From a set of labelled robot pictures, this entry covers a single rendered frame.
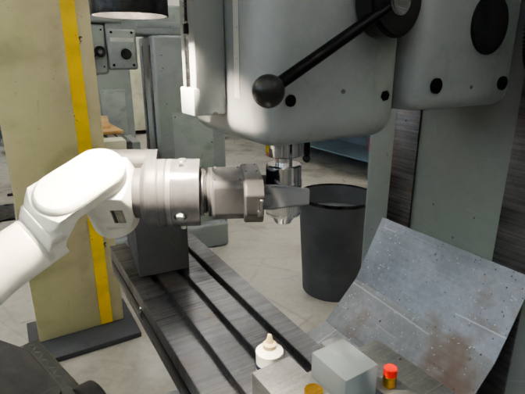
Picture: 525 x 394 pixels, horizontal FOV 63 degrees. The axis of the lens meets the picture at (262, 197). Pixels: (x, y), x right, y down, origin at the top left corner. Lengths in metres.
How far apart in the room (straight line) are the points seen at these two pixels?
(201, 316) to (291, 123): 0.54
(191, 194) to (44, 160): 1.73
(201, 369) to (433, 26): 0.60
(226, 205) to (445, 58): 0.31
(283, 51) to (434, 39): 0.19
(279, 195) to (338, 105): 0.14
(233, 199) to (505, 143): 0.46
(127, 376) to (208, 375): 1.51
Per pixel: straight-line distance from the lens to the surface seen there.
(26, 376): 1.44
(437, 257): 0.88
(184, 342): 0.83
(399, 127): 0.91
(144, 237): 1.03
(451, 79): 0.58
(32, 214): 0.55
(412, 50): 0.54
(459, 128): 0.83
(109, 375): 2.29
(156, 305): 0.95
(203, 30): 0.48
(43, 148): 2.22
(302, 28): 0.45
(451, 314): 0.85
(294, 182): 0.56
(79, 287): 2.46
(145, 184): 0.54
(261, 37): 0.44
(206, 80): 0.48
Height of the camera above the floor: 1.40
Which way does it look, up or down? 18 degrees down
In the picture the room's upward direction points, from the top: straight up
